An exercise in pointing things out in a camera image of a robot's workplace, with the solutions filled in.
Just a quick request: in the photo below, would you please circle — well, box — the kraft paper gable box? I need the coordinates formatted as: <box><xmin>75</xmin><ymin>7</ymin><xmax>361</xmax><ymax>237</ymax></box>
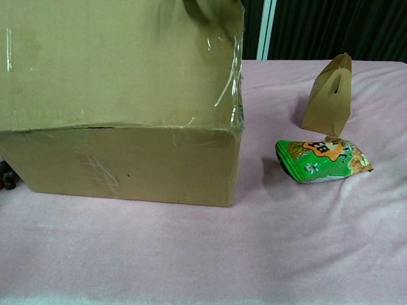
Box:
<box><xmin>301</xmin><ymin>53</ymin><xmax>353</xmax><ymax>137</ymax></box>

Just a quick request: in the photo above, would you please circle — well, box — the dark red grape bunch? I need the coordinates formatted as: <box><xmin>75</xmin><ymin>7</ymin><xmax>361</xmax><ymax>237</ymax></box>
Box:
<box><xmin>0</xmin><ymin>160</ymin><xmax>18</xmax><ymax>191</ymax></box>

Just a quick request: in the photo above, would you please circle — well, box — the black pleated curtain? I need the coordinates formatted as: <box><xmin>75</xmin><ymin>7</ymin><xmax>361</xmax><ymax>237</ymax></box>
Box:
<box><xmin>243</xmin><ymin>0</ymin><xmax>407</xmax><ymax>63</ymax></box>

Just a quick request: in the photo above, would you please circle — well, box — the green orange snack bag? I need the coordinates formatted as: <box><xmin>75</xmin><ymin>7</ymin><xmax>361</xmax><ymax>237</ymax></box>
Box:
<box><xmin>275</xmin><ymin>135</ymin><xmax>375</xmax><ymax>185</ymax></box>

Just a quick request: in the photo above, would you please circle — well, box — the large brown cardboard box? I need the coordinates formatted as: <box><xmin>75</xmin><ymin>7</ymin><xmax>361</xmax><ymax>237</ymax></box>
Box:
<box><xmin>0</xmin><ymin>0</ymin><xmax>246</xmax><ymax>208</ymax></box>

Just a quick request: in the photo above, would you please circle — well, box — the pink tablecloth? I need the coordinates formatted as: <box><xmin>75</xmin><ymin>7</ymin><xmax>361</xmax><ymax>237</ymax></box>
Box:
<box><xmin>0</xmin><ymin>58</ymin><xmax>407</xmax><ymax>305</ymax></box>

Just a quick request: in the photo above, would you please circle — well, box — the white frame post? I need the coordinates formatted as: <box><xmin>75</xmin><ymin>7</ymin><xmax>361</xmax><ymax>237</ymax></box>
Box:
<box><xmin>256</xmin><ymin>0</ymin><xmax>277</xmax><ymax>61</ymax></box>

